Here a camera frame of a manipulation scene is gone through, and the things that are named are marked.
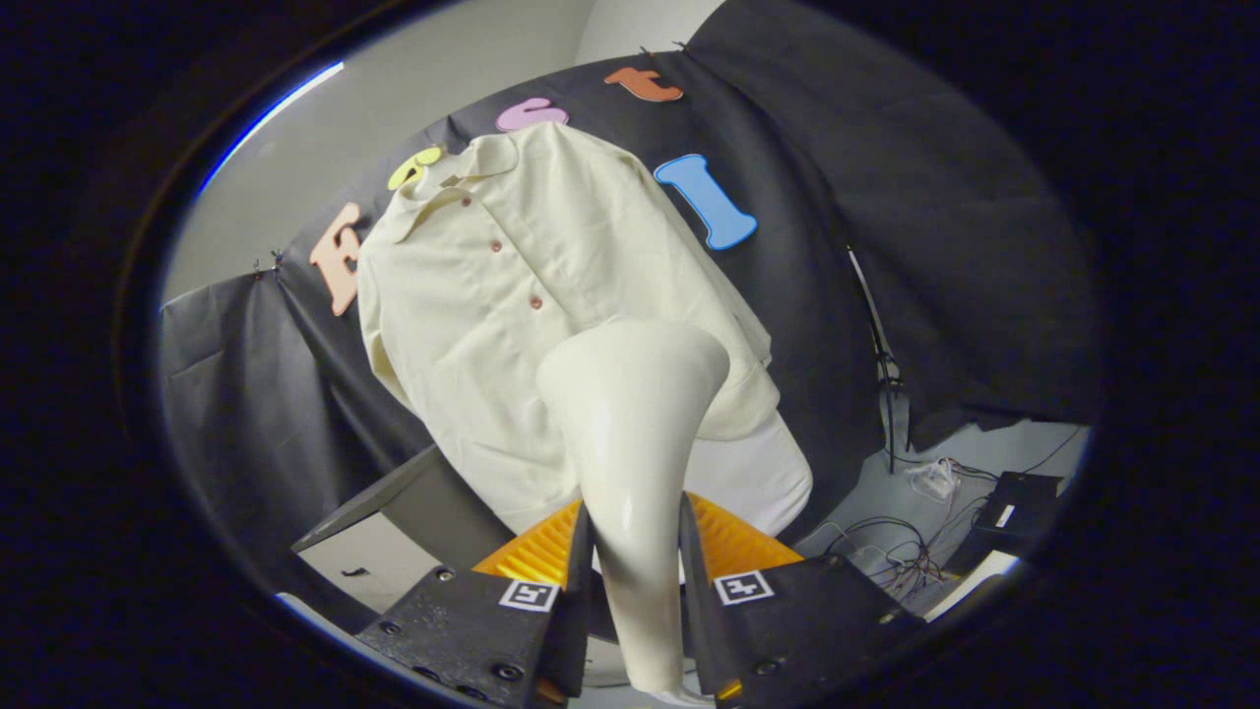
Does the cream garment steamer head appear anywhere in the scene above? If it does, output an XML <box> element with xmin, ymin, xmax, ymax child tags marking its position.
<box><xmin>536</xmin><ymin>320</ymin><xmax>731</xmax><ymax>695</ymax></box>

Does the grey-topped drawer cabinet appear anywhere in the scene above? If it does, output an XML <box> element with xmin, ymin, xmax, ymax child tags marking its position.
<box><xmin>290</xmin><ymin>445</ymin><xmax>513</xmax><ymax>631</ymax></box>

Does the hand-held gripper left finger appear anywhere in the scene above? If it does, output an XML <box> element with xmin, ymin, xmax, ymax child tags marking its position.
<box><xmin>356</xmin><ymin>500</ymin><xmax>594</xmax><ymax>708</ymax></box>

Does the clear plastic bag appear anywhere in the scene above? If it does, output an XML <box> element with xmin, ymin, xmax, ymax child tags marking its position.
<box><xmin>906</xmin><ymin>461</ymin><xmax>961</xmax><ymax>503</ymax></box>

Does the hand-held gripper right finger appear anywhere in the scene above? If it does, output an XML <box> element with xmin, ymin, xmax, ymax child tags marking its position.
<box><xmin>677</xmin><ymin>492</ymin><xmax>926</xmax><ymax>705</ymax></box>

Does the white mannequin torso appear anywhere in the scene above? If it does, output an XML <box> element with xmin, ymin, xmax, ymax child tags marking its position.
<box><xmin>689</xmin><ymin>412</ymin><xmax>814</xmax><ymax>538</ymax></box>

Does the cream button-up shirt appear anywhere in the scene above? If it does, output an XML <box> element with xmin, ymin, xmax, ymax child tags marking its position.
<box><xmin>356</xmin><ymin>121</ymin><xmax>781</xmax><ymax>538</ymax></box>

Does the thin metal pole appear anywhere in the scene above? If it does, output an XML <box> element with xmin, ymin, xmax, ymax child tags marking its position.
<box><xmin>847</xmin><ymin>246</ymin><xmax>902</xmax><ymax>474</ymax></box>

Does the black backdrop cloth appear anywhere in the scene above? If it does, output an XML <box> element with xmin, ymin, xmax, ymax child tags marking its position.
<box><xmin>157</xmin><ymin>0</ymin><xmax>1099</xmax><ymax>592</ymax></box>

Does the black box device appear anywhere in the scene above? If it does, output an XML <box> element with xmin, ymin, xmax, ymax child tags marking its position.
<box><xmin>970</xmin><ymin>471</ymin><xmax>1066</xmax><ymax>538</ymax></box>

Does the tangle of floor cables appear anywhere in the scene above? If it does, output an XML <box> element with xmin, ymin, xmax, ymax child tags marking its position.
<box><xmin>797</xmin><ymin>423</ymin><xmax>1084</xmax><ymax>602</ymax></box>

